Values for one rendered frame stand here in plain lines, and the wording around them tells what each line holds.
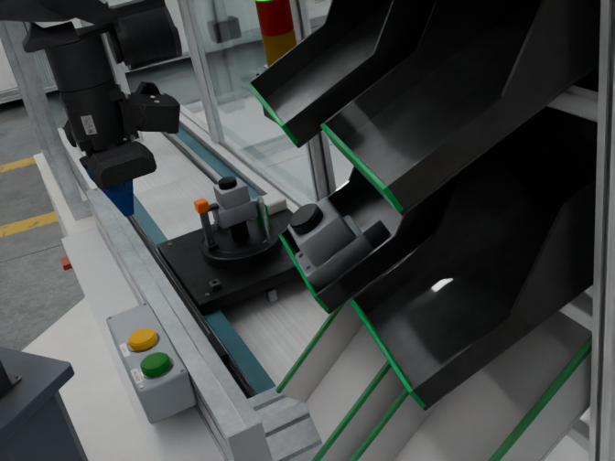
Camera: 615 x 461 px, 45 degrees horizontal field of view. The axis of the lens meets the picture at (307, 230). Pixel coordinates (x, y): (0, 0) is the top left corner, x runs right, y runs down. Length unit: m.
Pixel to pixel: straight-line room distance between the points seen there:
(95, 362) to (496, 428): 0.77
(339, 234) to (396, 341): 0.11
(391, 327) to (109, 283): 0.94
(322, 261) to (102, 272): 0.93
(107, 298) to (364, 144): 0.96
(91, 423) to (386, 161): 0.76
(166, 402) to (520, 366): 0.52
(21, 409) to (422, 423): 0.44
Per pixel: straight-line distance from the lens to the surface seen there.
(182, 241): 1.31
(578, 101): 0.49
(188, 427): 1.08
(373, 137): 0.54
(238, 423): 0.92
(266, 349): 1.09
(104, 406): 1.18
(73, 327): 1.39
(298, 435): 0.95
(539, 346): 0.67
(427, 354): 0.58
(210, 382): 0.98
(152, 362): 1.03
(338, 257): 0.65
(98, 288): 1.48
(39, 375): 0.93
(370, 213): 0.72
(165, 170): 1.78
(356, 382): 0.80
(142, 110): 0.80
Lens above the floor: 1.56
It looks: 28 degrees down
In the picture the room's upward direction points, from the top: 11 degrees counter-clockwise
